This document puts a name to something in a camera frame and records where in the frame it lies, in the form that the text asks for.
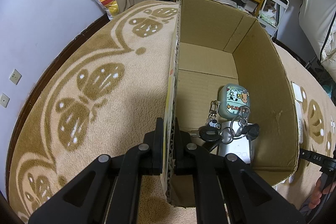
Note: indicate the cartoon earbud case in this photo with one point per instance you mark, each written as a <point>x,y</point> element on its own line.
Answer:
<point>231,97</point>

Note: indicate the black key bunch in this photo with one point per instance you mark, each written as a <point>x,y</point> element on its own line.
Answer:
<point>215,134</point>

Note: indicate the white square charger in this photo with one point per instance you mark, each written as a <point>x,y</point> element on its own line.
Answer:
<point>297,92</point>

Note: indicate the wall socket upper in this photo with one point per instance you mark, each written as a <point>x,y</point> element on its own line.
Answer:
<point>15,77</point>

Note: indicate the white rolling cart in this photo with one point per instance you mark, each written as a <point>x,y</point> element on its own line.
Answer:
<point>271,14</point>

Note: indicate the cardboard box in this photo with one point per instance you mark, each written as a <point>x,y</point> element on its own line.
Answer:
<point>213,45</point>

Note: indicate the person's right hand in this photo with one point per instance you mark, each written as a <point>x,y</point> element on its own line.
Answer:
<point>315,197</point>

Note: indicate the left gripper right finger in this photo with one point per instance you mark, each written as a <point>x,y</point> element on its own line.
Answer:
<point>226,189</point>

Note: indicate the white small remote control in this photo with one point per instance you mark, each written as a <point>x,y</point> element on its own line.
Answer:
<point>299,121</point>

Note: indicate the wall socket lower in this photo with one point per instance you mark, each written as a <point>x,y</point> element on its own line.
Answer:
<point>4,100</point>

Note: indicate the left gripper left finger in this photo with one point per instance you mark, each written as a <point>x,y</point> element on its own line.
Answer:
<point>107,190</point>

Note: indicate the wall socket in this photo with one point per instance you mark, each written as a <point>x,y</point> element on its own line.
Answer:
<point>15,77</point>
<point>4,100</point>

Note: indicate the patterned tan carpet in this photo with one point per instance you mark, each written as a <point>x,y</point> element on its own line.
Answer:
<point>109,93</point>

